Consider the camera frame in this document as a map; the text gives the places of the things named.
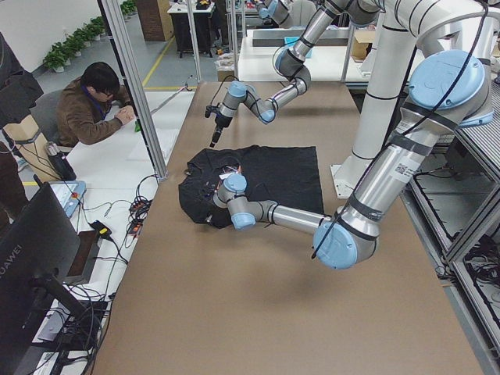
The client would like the black Huawei monitor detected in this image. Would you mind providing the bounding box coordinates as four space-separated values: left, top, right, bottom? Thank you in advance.
1 183 92 357

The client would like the black power adapter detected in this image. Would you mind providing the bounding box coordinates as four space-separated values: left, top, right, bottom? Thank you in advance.
89 220 112 240

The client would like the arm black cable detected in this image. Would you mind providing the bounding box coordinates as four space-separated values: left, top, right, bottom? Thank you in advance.
310 0 493 261
210 76 274 118

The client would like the black thermos bottle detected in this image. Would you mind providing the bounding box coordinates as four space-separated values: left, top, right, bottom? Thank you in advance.
45 141 77 180

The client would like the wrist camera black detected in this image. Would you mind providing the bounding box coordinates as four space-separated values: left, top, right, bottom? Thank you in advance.
205 105 220 118

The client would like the teach pendant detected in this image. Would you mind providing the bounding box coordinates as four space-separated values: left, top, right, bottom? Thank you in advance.
49 180 87 218

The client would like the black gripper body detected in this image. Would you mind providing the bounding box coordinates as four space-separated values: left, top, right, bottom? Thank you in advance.
213 113 231 137

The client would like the cardboard box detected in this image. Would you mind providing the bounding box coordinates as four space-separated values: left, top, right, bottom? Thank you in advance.
351 30 376 62

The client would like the aluminium equipment rack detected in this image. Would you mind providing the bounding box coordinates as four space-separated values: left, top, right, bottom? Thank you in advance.
404 71 499 374

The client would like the red black power strip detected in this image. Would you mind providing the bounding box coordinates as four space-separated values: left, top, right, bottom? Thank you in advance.
127 219 144 238

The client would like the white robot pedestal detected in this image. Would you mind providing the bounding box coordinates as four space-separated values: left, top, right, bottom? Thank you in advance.
333 1 499 198

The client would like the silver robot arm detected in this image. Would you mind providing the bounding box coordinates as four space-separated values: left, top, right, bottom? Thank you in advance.
213 49 493 269
205 1 381 147

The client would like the black graphic t-shirt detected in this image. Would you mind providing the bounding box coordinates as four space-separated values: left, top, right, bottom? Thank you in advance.
178 145 324 229

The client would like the potted green plants row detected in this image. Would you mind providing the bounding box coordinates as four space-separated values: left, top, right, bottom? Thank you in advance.
42 10 114 73

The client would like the seated person brown jacket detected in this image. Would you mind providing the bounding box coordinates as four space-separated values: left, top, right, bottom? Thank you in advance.
56 62 135 148

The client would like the aluminium frame post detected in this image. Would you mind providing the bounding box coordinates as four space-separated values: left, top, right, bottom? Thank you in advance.
97 0 168 181

